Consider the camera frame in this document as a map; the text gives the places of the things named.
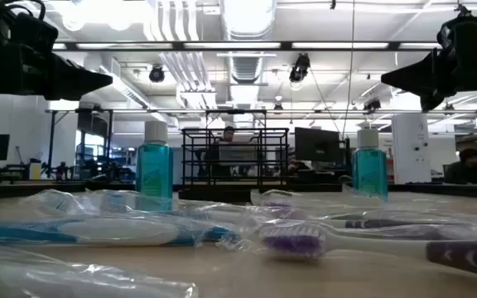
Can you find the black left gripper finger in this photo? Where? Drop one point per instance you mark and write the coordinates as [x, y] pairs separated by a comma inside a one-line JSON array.
[[73, 89], [73, 70]]

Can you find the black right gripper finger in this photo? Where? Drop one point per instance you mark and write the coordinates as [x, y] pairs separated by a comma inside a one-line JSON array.
[[422, 87], [418, 70]]

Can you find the teal mouthwash bottle white cap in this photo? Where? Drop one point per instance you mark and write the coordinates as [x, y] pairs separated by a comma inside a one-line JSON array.
[[154, 174], [369, 174]]

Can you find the blue toothbrush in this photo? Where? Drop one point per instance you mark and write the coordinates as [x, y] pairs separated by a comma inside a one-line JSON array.
[[224, 234], [118, 232], [114, 203]]

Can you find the green toothbrush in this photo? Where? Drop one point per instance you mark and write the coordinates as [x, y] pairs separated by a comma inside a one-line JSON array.
[[325, 200], [35, 281]]

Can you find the black ceiling spotlight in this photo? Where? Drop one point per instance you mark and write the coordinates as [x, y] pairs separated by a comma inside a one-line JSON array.
[[157, 74], [300, 66], [372, 105]]

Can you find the white pillar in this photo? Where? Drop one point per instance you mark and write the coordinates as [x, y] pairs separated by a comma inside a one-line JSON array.
[[410, 149]]

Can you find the yellow container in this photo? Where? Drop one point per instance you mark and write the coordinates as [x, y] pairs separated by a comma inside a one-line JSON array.
[[35, 170]]

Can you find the person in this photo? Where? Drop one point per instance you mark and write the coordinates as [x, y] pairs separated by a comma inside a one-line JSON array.
[[468, 169], [229, 134]]

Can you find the black computer monitor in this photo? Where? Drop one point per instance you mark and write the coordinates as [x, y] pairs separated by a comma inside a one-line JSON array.
[[317, 145]]

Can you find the black overhead light bar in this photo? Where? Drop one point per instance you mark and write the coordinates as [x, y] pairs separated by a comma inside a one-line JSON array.
[[286, 46]]

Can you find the grey laptop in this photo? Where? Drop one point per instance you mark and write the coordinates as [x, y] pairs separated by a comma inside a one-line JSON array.
[[238, 151]]

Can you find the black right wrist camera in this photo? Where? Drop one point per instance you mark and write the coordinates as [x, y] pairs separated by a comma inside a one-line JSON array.
[[462, 35]]

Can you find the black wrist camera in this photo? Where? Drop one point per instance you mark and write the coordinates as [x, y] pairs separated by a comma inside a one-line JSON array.
[[462, 35], [35, 35]]

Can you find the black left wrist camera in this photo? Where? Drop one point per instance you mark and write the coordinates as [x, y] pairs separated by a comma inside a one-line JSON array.
[[35, 35]]

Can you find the black background frame post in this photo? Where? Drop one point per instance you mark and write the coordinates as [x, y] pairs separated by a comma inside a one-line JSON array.
[[51, 145]]

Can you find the black table frame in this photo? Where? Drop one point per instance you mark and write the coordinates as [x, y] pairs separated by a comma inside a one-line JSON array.
[[15, 190]]

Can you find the black background frame beam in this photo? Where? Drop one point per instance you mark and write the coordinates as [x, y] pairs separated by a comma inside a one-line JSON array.
[[304, 111]]

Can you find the silver ventilation duct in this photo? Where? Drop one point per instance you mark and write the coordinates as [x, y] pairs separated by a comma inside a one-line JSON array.
[[247, 66]]

